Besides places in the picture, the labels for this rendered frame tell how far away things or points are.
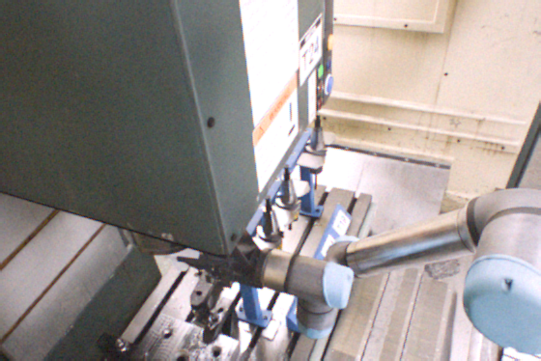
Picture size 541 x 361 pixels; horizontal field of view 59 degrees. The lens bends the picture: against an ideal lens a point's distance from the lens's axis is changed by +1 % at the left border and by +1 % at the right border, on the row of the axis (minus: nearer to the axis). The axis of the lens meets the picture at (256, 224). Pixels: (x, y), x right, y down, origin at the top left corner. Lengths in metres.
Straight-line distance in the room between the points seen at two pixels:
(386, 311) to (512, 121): 0.72
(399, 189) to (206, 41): 1.41
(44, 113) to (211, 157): 0.22
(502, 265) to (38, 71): 0.57
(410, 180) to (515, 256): 1.23
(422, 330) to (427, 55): 0.85
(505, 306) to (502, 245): 0.08
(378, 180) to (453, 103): 0.38
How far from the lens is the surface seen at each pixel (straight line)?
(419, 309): 1.60
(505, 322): 0.65
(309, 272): 0.82
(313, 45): 0.80
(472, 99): 1.71
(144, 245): 0.82
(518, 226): 0.68
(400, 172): 1.86
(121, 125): 0.56
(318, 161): 1.28
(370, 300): 1.55
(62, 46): 0.55
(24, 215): 1.22
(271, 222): 1.06
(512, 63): 1.64
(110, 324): 1.67
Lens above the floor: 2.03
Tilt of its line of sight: 46 degrees down
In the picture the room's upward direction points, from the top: 8 degrees counter-clockwise
